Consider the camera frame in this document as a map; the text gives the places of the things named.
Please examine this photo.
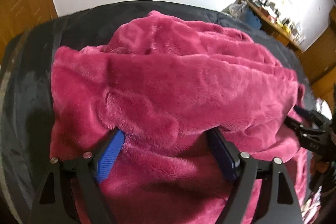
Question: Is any pink fleece flower garment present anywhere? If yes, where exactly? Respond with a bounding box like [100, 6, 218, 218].
[50, 11, 307, 223]

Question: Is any wooden side desk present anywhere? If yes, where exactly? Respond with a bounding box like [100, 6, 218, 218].
[236, 0, 336, 109]

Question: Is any black storage bag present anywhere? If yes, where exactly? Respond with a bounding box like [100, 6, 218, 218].
[1, 1, 315, 223]

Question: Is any clear plastic bag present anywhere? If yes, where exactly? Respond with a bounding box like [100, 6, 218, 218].
[228, 1, 247, 19]

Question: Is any wooden door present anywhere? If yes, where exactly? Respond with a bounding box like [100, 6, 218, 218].
[0, 0, 59, 62]

